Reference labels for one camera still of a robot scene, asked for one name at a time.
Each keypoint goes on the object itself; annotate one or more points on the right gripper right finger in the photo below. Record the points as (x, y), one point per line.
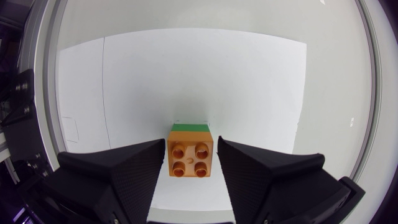
(264, 180)

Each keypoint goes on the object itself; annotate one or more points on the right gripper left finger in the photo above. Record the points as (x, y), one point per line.
(124, 177)

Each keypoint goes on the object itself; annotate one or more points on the orange toy brick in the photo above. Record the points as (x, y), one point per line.
(190, 161)

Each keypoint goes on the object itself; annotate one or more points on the green toy brick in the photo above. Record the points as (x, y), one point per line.
(190, 127)

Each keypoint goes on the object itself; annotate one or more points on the white paper sheet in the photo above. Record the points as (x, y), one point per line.
(199, 81)

